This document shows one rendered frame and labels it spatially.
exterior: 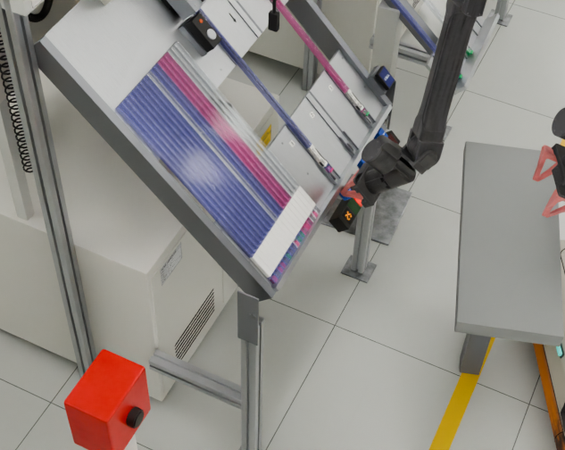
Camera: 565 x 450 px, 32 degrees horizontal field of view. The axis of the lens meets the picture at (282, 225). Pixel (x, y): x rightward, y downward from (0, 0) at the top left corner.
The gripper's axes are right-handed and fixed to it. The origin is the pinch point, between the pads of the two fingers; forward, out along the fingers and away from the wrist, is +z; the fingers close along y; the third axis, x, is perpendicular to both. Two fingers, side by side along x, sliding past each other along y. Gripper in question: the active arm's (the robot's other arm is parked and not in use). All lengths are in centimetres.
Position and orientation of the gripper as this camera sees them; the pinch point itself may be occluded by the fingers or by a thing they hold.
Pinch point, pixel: (344, 192)
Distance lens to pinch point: 234.4
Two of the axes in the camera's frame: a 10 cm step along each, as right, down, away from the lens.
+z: -6.8, 2.3, 7.0
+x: 6.0, 7.3, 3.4
